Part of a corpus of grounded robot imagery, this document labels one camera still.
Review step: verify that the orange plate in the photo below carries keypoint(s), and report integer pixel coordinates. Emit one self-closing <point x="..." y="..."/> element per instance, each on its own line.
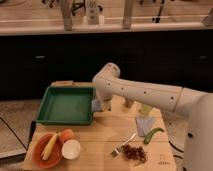
<point x="55" y="156"/>

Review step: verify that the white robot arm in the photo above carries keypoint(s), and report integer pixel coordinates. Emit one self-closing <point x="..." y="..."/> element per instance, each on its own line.
<point x="197" y="106"/>

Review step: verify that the orange fruit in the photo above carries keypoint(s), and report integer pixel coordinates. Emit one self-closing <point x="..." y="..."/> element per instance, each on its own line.
<point x="66" y="134"/>

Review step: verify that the brown dried food pile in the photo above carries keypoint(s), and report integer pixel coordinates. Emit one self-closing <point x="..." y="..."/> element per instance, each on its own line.
<point x="134" y="153"/>

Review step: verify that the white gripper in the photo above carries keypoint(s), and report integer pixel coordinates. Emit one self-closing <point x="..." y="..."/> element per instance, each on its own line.
<point x="105" y="99"/>

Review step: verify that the metal cup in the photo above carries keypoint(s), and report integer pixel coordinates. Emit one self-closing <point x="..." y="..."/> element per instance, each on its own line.
<point x="128" y="103"/>

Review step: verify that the green plastic cup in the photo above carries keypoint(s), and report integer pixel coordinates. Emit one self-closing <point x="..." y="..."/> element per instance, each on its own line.
<point x="145" y="109"/>

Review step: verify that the white bowl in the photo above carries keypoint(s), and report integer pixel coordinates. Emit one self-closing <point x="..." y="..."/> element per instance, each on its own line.
<point x="71" y="149"/>

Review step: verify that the blue sponge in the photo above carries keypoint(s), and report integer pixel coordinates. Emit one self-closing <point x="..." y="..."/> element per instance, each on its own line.
<point x="96" y="106"/>

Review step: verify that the green chili pepper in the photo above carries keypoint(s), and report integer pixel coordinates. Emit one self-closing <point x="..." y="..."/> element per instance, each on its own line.
<point x="149" y="136"/>

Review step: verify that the green plastic tray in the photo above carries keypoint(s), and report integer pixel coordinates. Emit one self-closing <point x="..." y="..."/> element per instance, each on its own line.
<point x="66" y="105"/>

